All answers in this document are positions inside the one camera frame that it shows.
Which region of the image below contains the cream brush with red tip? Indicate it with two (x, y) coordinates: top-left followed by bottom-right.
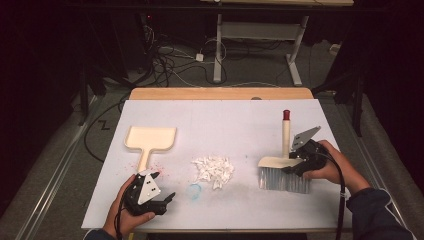
(257, 109), (312, 195)

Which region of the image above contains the person's left hand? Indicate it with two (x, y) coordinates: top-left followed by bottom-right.
(102, 174), (157, 239)

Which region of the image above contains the white desk frame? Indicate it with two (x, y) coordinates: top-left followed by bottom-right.
(199, 0), (355, 87)

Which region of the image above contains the wooden table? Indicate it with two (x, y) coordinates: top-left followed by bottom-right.
(128, 87), (345, 234)

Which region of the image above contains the white table mat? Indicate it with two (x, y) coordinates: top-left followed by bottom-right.
(81, 99), (354, 231)

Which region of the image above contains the person's right hand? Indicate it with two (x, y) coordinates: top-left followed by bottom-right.
(302, 139), (372, 197)

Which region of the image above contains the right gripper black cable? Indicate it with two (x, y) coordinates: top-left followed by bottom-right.
(318, 150), (348, 240)

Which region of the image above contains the cream dustpan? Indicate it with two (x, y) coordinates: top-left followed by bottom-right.
(124, 125), (178, 174)

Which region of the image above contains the aluminium floor rail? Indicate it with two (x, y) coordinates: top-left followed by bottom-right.
(328, 99), (414, 240)
(13, 94), (99, 240)

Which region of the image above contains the bundle of black cables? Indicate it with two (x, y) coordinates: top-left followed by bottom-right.
(138, 13), (229, 88)

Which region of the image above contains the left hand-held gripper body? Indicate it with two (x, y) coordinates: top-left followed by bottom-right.
(123, 169), (168, 217)

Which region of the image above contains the pile of white paper scraps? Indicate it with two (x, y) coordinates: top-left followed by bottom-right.
(191, 155), (236, 192)

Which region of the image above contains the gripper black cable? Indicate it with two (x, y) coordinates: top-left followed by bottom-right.
(318, 150), (348, 240)
(113, 191), (129, 240)

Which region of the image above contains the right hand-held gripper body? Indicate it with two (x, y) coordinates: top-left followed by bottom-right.
(289, 125), (330, 178)

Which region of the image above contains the black metal stand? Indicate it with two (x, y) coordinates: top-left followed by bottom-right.
(312, 63), (366, 138)
(77, 61), (108, 127)

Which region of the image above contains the black floor cable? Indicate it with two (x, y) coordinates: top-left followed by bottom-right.
(83, 93), (132, 164)

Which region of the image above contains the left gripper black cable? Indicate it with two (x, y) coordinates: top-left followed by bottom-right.
(113, 191), (129, 240)

